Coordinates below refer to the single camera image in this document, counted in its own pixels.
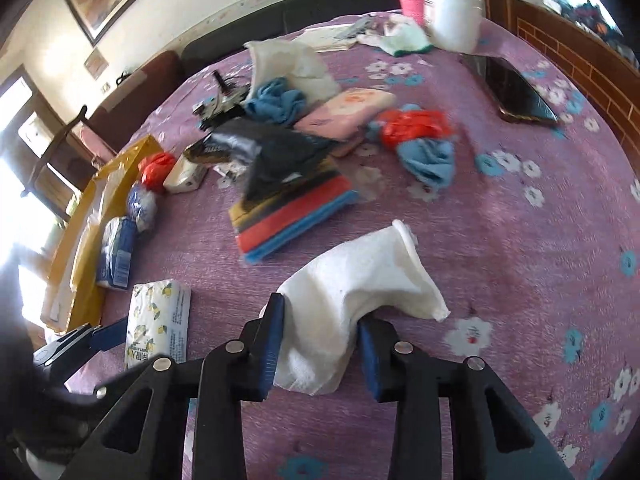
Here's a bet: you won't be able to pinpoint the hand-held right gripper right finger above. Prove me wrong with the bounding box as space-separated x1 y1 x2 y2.
357 319 576 480

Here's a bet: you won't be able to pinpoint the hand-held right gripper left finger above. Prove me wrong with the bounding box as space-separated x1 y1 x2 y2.
60 292 288 480

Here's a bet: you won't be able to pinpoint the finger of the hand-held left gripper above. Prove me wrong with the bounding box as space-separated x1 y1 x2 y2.
32 316 130 393

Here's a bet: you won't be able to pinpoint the white towel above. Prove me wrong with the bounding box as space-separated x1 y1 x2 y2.
272 219 450 396

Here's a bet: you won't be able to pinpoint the yellow cardboard box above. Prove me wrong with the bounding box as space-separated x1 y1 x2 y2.
40 135 166 336

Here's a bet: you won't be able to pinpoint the red cloth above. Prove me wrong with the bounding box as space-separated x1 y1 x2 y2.
137 152 177 193

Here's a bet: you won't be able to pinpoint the white tissue pack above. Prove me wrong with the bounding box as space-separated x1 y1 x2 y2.
163 156 208 194

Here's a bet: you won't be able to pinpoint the lemon print tissue pack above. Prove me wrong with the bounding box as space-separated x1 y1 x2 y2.
124 280 192 370

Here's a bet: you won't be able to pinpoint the blue tissue pack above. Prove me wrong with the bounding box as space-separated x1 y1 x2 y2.
95 216 138 291

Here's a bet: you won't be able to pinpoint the stack of coloured cleaning cloths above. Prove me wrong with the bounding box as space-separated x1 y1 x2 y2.
227 157 361 266

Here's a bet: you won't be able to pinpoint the blue and white bundle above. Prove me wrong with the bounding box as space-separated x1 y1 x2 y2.
125 183 158 233

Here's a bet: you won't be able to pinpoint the purple floral tablecloth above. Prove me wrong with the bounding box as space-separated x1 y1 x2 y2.
65 10 640 480

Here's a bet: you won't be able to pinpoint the wooden chair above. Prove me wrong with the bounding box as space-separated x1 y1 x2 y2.
20 105 118 201

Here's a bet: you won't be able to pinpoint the black plastic bag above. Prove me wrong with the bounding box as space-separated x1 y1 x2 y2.
185 119 341 201

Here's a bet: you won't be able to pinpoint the large red plastic bag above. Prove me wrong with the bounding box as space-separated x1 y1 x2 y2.
377 109 453 150

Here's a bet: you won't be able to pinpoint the black motor device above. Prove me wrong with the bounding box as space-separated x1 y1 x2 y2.
192 71 251 131

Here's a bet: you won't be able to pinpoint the brown armchair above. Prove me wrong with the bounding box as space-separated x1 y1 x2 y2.
87 50 186 156

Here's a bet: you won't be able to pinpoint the pink tissue pack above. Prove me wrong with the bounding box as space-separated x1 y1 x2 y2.
294 87 397 143

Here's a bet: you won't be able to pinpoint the white papers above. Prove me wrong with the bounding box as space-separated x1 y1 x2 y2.
292 24 358 53

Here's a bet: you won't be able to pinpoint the white and green cloth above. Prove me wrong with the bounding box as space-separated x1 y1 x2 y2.
357 14 435 57

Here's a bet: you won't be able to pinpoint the grey remote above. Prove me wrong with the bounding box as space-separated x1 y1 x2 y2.
335 16 373 41

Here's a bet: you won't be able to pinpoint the black sofa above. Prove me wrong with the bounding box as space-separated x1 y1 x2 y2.
180 0 403 78

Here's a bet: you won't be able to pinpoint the wooden cabinet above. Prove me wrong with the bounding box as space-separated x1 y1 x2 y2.
480 0 640 161

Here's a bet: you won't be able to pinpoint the small wall plaque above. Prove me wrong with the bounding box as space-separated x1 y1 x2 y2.
82 50 110 80

